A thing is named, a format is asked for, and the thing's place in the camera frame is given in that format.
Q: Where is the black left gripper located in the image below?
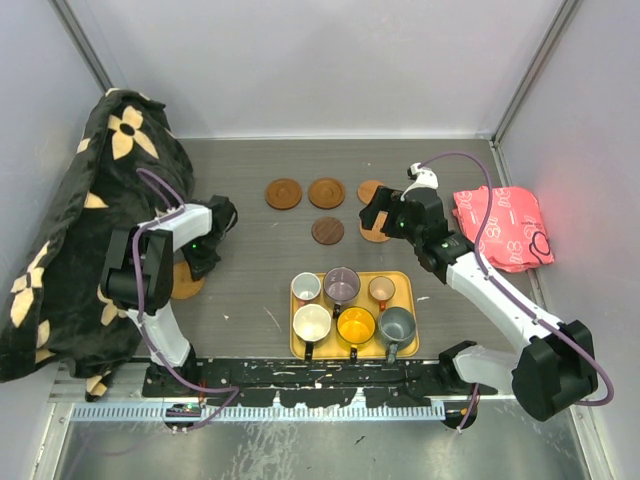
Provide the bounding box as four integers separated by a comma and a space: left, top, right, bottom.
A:
181, 233, 226, 281

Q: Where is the light woven coaster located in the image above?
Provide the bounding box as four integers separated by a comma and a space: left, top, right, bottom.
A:
171, 261, 205, 300

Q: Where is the light wooden coaster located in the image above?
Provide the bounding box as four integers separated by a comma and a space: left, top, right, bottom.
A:
357, 180, 383, 205
359, 212, 390, 243

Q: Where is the dark walnut coaster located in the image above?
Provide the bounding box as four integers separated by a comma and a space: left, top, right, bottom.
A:
311, 216, 344, 245

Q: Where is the dark brown ringed coaster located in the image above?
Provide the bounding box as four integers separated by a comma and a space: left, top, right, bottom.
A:
308, 177, 346, 210

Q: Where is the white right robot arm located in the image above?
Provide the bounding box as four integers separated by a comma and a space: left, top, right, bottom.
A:
359, 186, 600, 421

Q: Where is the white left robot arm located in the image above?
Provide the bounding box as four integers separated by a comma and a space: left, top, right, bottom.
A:
100, 195, 238, 396

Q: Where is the small orange cup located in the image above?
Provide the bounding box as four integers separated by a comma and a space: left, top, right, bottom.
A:
368, 276, 396, 312

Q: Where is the pink patterned plastic package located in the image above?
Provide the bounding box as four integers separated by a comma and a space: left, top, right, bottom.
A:
453, 186, 554, 273

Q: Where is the purple glass mug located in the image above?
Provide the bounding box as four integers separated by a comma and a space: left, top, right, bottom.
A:
322, 266, 361, 319

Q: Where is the small white mug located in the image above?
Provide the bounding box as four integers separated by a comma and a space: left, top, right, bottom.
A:
291, 272, 322, 307

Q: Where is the grey mug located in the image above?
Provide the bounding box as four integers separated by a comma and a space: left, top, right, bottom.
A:
377, 307, 416, 364

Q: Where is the yellow plastic tray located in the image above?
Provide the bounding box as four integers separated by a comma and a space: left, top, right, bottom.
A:
289, 271, 417, 360

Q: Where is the yellow mug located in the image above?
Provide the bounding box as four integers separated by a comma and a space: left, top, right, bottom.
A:
336, 307, 376, 362

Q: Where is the large white mug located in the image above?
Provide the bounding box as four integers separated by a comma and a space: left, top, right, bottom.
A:
292, 304, 332, 362

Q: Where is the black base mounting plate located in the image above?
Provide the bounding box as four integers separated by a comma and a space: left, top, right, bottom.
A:
142, 356, 500, 409

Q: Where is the black floral plush blanket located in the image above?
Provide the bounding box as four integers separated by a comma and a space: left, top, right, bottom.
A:
1, 88, 194, 401

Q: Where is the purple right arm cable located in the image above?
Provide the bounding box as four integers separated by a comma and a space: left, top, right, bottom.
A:
407, 151, 615, 431

